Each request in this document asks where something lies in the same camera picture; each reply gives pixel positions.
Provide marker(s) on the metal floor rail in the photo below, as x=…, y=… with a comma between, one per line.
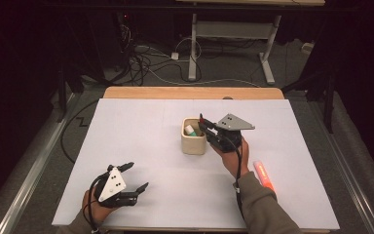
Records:
x=347, y=175
x=29, y=175

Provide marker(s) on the white desk frame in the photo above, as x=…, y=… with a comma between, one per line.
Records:
x=233, y=30

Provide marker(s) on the person's right hand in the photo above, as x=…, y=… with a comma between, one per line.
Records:
x=232, y=162

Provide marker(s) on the red pen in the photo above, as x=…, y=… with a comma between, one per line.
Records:
x=202, y=119

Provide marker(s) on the green and white glue stick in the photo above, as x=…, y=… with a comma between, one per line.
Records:
x=191, y=130

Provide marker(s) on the beige square cup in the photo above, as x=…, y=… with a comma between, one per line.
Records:
x=193, y=144

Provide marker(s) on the white paper sheet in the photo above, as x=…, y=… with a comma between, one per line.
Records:
x=175, y=182

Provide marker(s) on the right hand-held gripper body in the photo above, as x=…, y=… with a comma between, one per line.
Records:
x=232, y=125

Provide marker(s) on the white power adapter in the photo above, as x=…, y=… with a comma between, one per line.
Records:
x=174, y=56

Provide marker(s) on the white box on floor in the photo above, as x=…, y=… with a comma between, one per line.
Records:
x=307, y=47

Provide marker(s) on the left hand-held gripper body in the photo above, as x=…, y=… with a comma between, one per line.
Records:
x=112, y=185

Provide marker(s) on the orange highlighter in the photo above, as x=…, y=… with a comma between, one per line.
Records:
x=263, y=174

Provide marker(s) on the person's left hand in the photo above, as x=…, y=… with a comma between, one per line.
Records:
x=99, y=213

